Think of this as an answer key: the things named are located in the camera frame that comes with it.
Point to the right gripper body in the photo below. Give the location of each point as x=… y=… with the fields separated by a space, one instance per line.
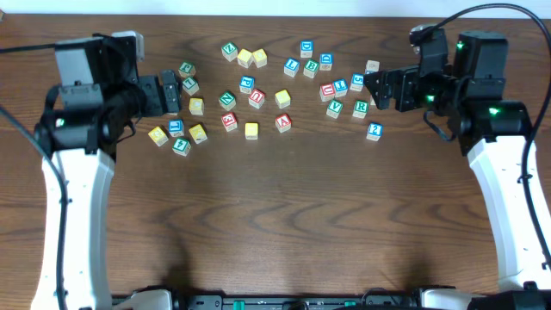
x=399 y=89

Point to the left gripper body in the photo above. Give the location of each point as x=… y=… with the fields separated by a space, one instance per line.
x=170 y=92

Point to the yellow letter C block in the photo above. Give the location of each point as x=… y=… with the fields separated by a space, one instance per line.
x=196 y=106

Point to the green letter R block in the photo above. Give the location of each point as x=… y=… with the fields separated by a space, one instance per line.
x=360 y=109

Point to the yellow letter O block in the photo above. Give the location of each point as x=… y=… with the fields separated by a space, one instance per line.
x=251 y=131

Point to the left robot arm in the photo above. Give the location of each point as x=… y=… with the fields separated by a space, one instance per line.
x=99 y=96

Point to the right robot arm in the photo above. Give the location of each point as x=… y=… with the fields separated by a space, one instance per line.
x=466 y=87

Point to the green number 7 block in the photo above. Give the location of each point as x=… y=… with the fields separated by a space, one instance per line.
x=190 y=86

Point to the blue letter L block left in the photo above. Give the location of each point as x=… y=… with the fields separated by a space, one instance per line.
x=176 y=128

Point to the blue letter l block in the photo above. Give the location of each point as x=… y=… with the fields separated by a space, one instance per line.
x=291 y=67
x=176 y=128

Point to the blue letter X block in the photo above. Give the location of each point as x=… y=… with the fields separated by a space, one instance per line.
x=372 y=66

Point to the yellow block far left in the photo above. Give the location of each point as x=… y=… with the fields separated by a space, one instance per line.
x=158 y=136

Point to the blue number 5 block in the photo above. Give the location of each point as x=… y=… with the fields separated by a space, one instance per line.
x=356 y=82

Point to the yellow block lower left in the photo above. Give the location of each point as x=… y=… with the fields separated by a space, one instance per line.
x=198 y=133

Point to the blue number 2 block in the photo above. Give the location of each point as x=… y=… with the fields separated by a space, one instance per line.
x=374 y=131

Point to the green number 4 block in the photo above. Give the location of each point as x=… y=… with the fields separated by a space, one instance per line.
x=181 y=147

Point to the blue letter I block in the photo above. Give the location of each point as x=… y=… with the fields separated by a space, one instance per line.
x=341 y=87

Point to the green letter N block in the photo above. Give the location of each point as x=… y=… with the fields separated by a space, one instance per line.
x=227 y=100

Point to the red number 3 block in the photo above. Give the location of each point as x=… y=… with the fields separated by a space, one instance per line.
x=229 y=121

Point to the green letter V block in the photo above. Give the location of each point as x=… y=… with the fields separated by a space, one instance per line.
x=334 y=108

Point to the red letter U block right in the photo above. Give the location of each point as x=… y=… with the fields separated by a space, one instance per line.
x=327 y=92

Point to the red letter u block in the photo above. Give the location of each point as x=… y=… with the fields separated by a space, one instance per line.
x=256 y=98
x=327 y=92

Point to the green letter Z block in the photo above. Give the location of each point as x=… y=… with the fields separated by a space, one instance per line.
x=229 y=51

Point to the blue letter D block lower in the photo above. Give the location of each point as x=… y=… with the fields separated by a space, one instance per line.
x=326 y=61

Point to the blue letter d block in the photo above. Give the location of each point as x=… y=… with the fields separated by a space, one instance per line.
x=306 y=49
x=326 y=61

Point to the blue letter P block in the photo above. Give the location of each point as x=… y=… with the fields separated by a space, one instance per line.
x=246 y=84

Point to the yellow block top left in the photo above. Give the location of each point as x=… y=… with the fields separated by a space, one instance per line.
x=245 y=58

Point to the green letter B block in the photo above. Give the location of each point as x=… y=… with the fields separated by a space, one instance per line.
x=311 y=68

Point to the red letter U block centre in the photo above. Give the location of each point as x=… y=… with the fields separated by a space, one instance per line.
x=256 y=98

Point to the blue letter D block upper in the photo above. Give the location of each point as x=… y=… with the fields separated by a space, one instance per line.
x=306 y=49

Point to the yellow block top right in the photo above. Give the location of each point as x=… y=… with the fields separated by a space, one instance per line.
x=260 y=58

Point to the yellow block centre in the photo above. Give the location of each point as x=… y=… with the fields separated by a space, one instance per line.
x=282 y=99

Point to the red letter A block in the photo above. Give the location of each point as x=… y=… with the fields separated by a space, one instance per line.
x=283 y=123

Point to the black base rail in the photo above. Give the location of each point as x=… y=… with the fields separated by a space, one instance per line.
x=280 y=301

